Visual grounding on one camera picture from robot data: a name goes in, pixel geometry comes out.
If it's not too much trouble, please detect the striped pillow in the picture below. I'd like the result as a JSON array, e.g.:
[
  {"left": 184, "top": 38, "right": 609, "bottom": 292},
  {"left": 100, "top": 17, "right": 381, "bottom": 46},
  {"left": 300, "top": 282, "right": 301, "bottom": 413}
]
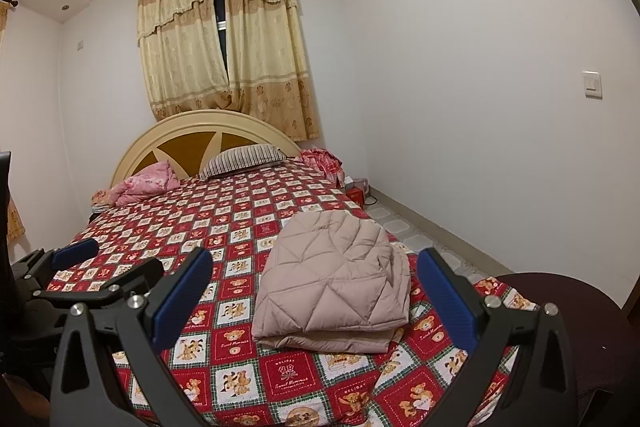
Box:
[{"left": 198, "top": 144, "right": 290, "bottom": 182}]

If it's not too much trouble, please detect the pink quilted down jacket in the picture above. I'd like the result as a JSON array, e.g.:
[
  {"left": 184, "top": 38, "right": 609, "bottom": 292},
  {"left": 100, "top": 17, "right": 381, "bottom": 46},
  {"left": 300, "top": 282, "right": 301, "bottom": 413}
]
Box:
[{"left": 251, "top": 210, "right": 412, "bottom": 354}]

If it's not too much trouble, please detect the cream and brown headboard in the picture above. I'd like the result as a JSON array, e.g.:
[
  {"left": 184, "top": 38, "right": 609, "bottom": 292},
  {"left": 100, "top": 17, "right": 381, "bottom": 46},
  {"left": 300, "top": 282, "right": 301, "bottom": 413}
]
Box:
[{"left": 108, "top": 109, "right": 305, "bottom": 190}]

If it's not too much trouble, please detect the red patterned clothes heap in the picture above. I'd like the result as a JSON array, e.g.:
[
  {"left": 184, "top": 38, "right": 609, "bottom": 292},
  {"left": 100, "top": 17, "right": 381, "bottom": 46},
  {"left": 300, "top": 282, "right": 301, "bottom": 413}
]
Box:
[{"left": 298, "top": 147, "right": 346, "bottom": 188}]

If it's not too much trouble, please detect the pink floral blanket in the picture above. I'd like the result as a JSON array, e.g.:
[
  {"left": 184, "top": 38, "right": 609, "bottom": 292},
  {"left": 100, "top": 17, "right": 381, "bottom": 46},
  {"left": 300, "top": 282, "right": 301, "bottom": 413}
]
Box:
[{"left": 90, "top": 160, "right": 181, "bottom": 208}]

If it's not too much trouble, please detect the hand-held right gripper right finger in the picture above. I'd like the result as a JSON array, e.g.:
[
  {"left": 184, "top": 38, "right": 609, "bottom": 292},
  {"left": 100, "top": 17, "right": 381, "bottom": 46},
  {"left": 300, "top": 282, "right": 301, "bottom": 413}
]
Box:
[{"left": 416, "top": 248, "right": 594, "bottom": 427}]

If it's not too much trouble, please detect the yellow patterned window curtain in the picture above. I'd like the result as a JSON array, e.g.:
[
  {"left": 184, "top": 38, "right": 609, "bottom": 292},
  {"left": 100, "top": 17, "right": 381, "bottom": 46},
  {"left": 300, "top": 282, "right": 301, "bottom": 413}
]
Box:
[
  {"left": 136, "top": 0, "right": 237, "bottom": 121},
  {"left": 222, "top": 0, "right": 321, "bottom": 142}
]

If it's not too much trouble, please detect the black upright panel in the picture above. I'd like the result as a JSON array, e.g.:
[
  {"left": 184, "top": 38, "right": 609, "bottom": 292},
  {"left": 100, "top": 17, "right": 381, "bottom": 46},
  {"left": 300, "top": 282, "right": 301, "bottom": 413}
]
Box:
[{"left": 0, "top": 151, "right": 13, "bottom": 254}]

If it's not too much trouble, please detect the red checked bear bedsheet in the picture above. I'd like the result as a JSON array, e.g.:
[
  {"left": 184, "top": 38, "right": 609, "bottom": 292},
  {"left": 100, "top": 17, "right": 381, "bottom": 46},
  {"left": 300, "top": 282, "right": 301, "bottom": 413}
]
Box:
[{"left": 47, "top": 156, "right": 542, "bottom": 427}]

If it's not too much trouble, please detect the dark maroon mesh chair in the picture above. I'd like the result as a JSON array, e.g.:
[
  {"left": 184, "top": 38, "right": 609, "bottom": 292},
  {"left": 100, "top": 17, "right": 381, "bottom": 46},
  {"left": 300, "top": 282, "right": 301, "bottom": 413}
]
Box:
[{"left": 492, "top": 271, "right": 640, "bottom": 427}]

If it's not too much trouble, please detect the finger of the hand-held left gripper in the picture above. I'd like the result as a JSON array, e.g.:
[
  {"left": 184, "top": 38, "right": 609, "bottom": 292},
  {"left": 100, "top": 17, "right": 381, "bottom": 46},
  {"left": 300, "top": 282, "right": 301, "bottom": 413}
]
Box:
[
  {"left": 10, "top": 238, "right": 100, "bottom": 290},
  {"left": 46, "top": 258, "right": 164, "bottom": 304}
]

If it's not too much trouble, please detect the dark window pane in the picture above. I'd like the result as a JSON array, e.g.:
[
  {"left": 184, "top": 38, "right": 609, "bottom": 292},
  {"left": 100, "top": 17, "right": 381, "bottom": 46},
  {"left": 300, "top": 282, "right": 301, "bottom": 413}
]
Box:
[{"left": 214, "top": 0, "right": 231, "bottom": 78}]

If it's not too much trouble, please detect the white wall light switch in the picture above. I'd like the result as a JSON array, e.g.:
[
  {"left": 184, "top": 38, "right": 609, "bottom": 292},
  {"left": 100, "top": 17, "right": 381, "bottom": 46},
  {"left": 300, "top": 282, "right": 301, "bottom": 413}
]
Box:
[{"left": 582, "top": 70, "right": 605, "bottom": 99}]

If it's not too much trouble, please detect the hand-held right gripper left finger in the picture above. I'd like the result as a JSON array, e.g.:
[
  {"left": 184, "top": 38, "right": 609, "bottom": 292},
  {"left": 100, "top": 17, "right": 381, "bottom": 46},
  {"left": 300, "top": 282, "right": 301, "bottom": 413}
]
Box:
[{"left": 49, "top": 247, "right": 216, "bottom": 427}]

